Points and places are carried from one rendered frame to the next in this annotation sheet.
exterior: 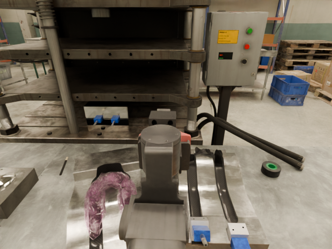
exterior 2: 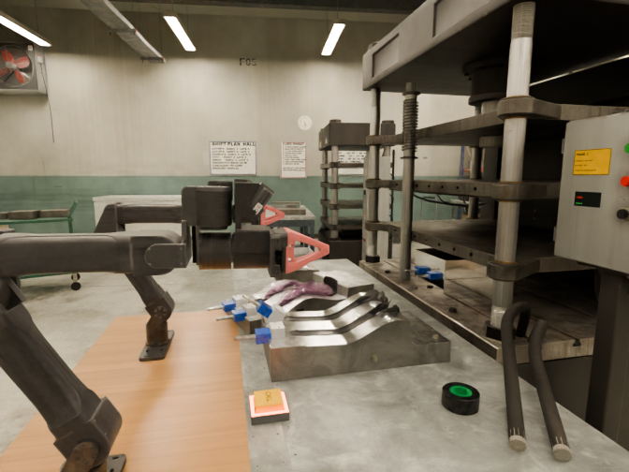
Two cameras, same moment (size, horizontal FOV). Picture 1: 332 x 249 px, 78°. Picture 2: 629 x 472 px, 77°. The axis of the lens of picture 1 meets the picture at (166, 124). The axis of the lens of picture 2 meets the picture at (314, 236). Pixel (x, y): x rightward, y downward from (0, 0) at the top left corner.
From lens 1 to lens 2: 1.23 m
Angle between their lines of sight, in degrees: 74
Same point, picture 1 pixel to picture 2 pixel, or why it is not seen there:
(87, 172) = (318, 277)
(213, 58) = (566, 201)
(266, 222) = (330, 390)
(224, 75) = (585, 240)
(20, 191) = (297, 276)
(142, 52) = (466, 185)
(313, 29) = not seen: outside the picture
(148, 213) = not seen: hidden behind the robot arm
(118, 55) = (447, 188)
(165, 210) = not seen: hidden behind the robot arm
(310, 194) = (427, 444)
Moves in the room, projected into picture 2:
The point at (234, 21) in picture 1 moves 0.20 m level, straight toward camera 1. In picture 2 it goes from (602, 133) to (524, 133)
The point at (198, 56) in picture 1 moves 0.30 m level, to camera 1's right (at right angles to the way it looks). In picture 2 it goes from (497, 189) to (585, 193)
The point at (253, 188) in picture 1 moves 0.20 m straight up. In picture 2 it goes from (394, 384) to (397, 307)
